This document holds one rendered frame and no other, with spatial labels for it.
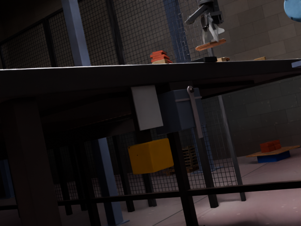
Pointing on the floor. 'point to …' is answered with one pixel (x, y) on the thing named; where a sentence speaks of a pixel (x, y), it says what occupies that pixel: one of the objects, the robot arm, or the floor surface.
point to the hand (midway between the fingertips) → (210, 44)
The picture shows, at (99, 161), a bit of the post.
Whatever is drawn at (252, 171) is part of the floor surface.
